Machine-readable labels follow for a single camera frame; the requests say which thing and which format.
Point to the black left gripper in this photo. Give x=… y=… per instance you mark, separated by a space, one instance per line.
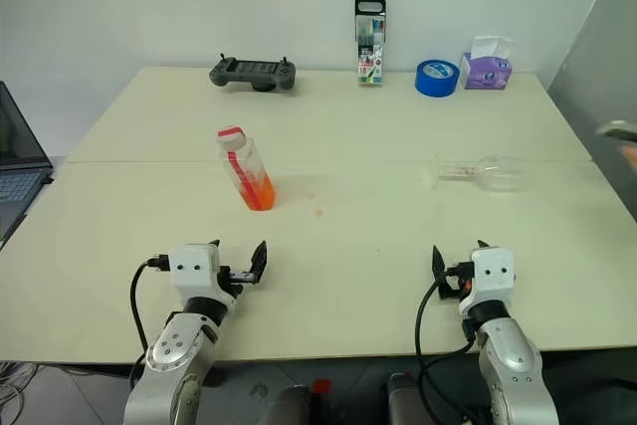
x=236 y=281

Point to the dark grey laptop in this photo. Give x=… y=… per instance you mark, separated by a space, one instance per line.
x=15 y=166

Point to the marker pen pack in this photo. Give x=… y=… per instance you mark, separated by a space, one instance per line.
x=370 y=47

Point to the small red block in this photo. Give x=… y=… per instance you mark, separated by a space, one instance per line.
x=322 y=386

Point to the bystander person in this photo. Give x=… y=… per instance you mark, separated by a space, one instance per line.
x=619 y=130

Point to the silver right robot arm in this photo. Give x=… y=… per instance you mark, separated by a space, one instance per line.
x=507 y=360

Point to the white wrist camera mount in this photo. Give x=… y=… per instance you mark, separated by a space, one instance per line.
x=194 y=271
x=492 y=271

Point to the clear wine glass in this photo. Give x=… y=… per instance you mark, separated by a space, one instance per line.
x=497 y=173

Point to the clear bottle with orange cap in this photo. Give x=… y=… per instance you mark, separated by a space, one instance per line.
x=251 y=181

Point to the dark rounded shape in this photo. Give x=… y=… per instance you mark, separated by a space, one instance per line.
x=286 y=407
x=405 y=400

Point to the white red-striped bottle cap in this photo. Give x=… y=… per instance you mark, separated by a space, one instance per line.
x=230 y=136

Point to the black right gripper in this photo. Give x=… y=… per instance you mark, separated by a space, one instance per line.
x=458 y=285

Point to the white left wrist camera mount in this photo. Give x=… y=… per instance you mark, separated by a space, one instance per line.
x=194 y=271

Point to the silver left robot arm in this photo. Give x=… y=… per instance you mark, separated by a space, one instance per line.
x=169 y=345

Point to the blue tape roll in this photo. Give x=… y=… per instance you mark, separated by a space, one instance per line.
x=437 y=77

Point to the grey handheld remote controller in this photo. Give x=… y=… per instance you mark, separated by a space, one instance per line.
x=251 y=72

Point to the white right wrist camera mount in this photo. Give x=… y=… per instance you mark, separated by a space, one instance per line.
x=492 y=271

